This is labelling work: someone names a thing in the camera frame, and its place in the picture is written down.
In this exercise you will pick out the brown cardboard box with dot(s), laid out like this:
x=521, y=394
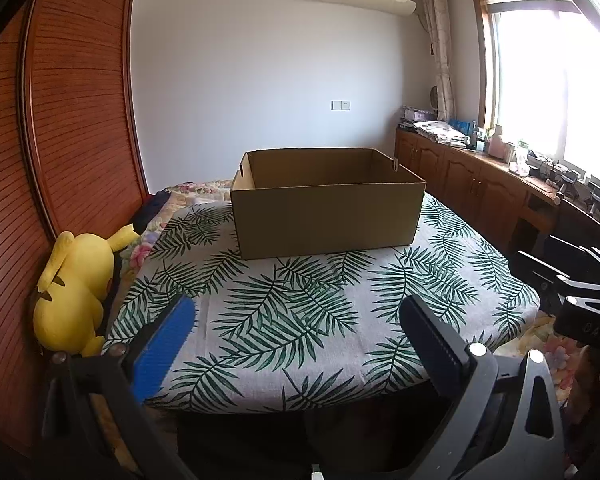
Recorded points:
x=325, y=220

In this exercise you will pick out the white wall switch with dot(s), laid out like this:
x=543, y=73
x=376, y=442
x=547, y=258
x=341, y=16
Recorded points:
x=341, y=105

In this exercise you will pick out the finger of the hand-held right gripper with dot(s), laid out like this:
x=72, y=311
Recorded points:
x=575, y=250
x=535, y=267

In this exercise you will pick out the pale patterned curtain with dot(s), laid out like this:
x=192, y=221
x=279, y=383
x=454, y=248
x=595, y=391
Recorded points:
x=440, y=50

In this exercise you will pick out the yellow plush toy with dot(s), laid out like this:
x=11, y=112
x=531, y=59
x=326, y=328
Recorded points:
x=75, y=290

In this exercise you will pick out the folded printed cloth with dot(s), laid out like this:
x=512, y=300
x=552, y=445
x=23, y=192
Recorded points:
x=440, y=131

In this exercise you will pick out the round standing mirror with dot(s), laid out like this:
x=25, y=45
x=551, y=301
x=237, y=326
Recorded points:
x=435, y=97

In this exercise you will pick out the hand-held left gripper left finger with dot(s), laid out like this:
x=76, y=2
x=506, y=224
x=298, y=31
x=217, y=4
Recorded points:
x=165, y=345

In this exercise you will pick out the wooden framed window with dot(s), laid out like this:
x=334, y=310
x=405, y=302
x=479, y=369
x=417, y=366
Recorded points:
x=545, y=75

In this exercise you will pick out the green leaf print cloth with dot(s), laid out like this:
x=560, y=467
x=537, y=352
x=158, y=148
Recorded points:
x=280, y=320

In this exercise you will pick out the blue packet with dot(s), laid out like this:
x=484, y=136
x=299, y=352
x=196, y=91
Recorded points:
x=462, y=127

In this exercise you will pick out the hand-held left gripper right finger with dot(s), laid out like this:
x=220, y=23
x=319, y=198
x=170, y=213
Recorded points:
x=432, y=350

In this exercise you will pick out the dark blue cloth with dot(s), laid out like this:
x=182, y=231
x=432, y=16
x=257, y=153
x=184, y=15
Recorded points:
x=150, y=210

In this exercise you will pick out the long wooden cabinet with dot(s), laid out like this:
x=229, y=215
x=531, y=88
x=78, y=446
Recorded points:
x=460, y=175

